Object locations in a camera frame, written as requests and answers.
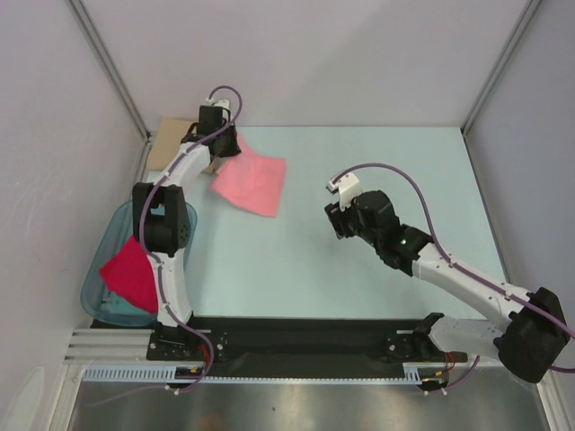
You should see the right aluminium corner post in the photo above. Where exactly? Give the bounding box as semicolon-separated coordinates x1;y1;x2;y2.
460;0;545;139

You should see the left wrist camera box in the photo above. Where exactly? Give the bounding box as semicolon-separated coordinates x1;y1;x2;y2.
208;99;230;111

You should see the red t shirt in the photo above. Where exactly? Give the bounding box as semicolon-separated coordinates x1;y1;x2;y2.
99;235;158;314

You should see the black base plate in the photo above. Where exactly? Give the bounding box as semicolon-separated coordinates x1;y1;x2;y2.
89;316;526;379

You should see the teal plastic bin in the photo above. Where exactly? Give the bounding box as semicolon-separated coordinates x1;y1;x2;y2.
80;201;198;327

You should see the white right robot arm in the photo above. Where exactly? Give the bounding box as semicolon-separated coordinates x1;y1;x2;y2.
324;188;570;383

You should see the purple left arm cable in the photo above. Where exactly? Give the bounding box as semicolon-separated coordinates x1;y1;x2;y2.
84;85;245;405

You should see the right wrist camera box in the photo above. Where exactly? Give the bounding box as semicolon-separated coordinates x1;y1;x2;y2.
324;173;363;213

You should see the pink t shirt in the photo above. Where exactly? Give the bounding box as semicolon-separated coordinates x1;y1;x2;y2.
210;134;287;218

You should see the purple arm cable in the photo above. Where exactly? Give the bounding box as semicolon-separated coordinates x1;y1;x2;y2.
327;163;575;396
84;85;245;405

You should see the white cable duct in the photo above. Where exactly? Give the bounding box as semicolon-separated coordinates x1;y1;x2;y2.
82;365;445;386

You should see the beige folded t shirt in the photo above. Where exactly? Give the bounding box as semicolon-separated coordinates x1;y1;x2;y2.
146;117;194;172

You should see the aluminium corner post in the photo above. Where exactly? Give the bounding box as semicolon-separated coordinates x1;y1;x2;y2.
65;0;151;142
460;0;545;139

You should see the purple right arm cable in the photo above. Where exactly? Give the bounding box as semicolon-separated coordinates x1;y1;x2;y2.
327;163;575;396

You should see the aluminium frame rail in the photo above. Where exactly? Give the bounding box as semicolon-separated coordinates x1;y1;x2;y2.
62;327;558;368

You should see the left aluminium corner post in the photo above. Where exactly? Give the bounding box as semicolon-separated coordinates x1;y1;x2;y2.
65;0;151;142

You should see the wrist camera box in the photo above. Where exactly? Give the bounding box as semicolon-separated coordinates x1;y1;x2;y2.
324;173;363;213
208;99;230;111

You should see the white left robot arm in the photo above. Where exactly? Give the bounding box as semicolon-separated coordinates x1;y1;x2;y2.
132;99;241;328

